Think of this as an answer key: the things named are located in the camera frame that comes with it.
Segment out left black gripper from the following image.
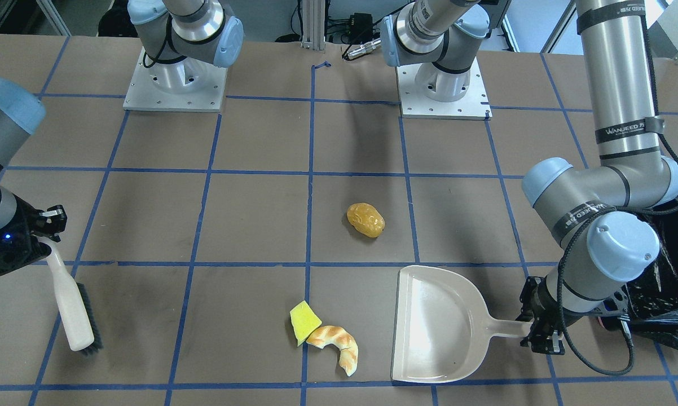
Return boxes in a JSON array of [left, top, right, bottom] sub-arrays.
[[518, 276, 627, 355]]

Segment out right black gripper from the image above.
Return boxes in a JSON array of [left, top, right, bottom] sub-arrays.
[[0, 198, 68, 276]]

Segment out beige plastic dustpan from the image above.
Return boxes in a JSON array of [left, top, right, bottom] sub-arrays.
[[391, 265, 531, 385]]

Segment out white hand brush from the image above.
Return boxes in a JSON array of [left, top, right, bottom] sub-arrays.
[[38, 237, 103, 356]]

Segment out twisted bread piece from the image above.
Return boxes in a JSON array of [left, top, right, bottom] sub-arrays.
[[306, 325, 359, 376]]

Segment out yellow sponge piece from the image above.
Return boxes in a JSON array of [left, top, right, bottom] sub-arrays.
[[289, 301, 323, 347]]

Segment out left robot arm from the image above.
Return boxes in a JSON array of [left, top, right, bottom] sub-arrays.
[[519, 1, 678, 355]]

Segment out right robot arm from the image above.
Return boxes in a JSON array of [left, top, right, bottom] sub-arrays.
[[0, 1, 244, 276]]

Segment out pink bin with black bag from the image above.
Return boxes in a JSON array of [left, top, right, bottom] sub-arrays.
[[592, 196, 678, 350]]

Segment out round golden bread roll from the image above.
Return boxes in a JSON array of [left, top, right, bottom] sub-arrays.
[[346, 202, 386, 237]]

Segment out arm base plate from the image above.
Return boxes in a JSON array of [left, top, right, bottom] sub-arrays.
[[123, 49, 228, 113], [395, 59, 493, 120]]

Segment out aluminium frame post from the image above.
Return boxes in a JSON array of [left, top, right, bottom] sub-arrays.
[[300, 0, 327, 53]]

